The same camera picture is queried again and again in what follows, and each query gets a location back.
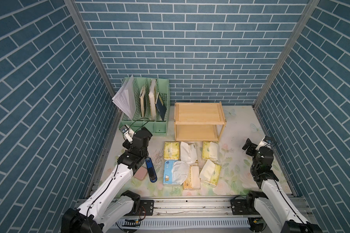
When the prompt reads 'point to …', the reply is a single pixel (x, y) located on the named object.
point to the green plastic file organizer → (158, 127)
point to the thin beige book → (142, 96)
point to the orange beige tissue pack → (192, 181)
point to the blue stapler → (151, 170)
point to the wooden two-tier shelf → (199, 121)
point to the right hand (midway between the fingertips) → (257, 142)
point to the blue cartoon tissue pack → (175, 173)
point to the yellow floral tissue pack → (171, 150)
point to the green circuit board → (131, 223)
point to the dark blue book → (160, 106)
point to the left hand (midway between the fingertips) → (143, 131)
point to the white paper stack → (124, 98)
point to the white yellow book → (151, 96)
